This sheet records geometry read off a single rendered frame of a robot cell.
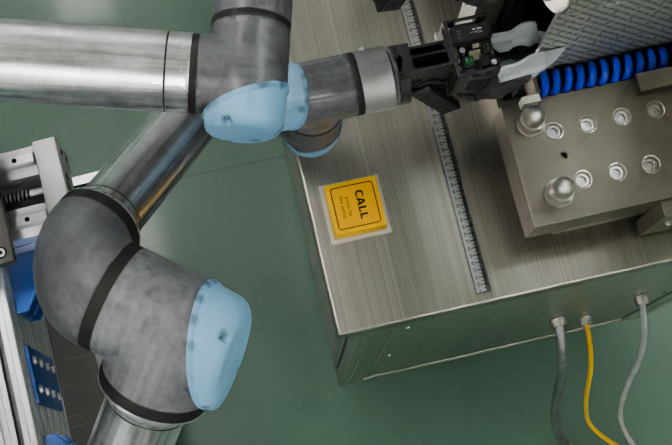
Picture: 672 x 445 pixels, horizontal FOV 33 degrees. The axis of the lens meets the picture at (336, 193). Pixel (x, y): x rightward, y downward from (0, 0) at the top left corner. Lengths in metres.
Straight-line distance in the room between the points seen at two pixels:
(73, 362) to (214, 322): 1.13
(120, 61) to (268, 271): 1.42
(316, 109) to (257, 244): 1.14
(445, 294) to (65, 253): 0.57
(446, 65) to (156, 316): 0.45
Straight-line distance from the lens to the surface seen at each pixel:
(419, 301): 1.49
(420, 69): 1.29
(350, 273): 1.49
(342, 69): 1.30
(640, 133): 1.46
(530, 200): 1.40
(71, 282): 1.11
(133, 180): 1.22
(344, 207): 1.48
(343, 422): 2.37
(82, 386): 2.20
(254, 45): 1.03
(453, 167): 1.53
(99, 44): 1.04
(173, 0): 2.61
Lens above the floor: 2.36
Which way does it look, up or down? 75 degrees down
